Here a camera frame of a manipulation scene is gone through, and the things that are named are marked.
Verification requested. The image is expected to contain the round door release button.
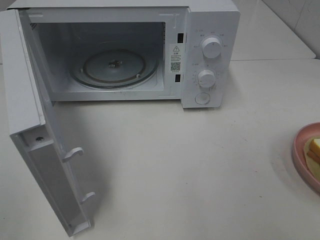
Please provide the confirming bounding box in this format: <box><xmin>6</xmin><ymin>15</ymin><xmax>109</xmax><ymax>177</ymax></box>
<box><xmin>195</xmin><ymin>92</ymin><xmax>210</xmax><ymax>105</ymax></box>

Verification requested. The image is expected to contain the white timer knob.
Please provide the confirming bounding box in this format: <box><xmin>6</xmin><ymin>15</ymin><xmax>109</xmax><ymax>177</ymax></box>
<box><xmin>197</xmin><ymin>69</ymin><xmax>216</xmax><ymax>88</ymax></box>

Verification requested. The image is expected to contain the white microwave door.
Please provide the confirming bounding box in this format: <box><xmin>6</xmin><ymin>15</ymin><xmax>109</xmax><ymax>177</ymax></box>
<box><xmin>0</xmin><ymin>9</ymin><xmax>94</xmax><ymax>237</ymax></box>

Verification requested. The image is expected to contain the pink round plate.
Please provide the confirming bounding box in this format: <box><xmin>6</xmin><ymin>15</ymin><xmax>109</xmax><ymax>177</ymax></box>
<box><xmin>292</xmin><ymin>122</ymin><xmax>320</xmax><ymax>195</ymax></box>

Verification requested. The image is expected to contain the white bread sandwich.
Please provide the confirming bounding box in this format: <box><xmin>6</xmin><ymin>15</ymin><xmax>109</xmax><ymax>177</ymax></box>
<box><xmin>303</xmin><ymin>137</ymin><xmax>320</xmax><ymax>181</ymax></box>

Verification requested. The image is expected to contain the glass microwave turntable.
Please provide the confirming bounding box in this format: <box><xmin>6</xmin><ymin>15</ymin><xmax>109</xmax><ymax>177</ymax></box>
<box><xmin>70</xmin><ymin>48</ymin><xmax>159</xmax><ymax>89</ymax></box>

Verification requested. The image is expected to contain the white microwave oven body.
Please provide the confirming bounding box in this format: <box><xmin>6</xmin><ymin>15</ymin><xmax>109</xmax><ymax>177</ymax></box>
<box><xmin>5</xmin><ymin>0</ymin><xmax>240</xmax><ymax>108</ymax></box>

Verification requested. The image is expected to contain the white upper power knob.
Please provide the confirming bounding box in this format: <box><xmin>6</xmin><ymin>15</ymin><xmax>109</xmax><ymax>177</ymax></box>
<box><xmin>201</xmin><ymin>36</ymin><xmax>222</xmax><ymax>59</ymax></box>

